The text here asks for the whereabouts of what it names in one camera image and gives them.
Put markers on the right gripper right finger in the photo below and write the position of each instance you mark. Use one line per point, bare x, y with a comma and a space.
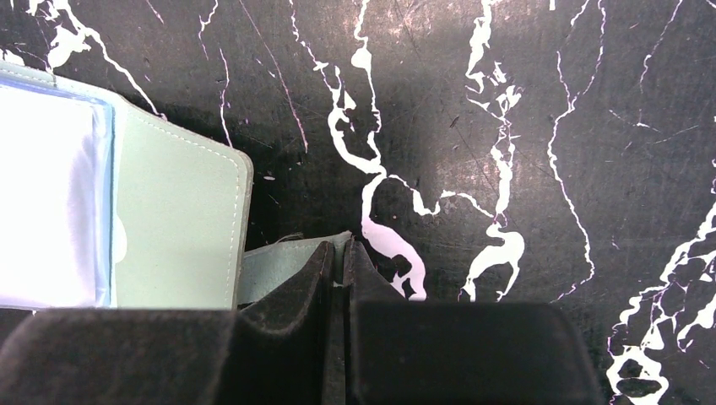
438, 352

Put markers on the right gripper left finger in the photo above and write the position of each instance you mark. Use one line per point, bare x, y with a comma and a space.
269, 352

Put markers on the mint green card holder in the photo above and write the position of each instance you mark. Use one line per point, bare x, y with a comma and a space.
106, 205

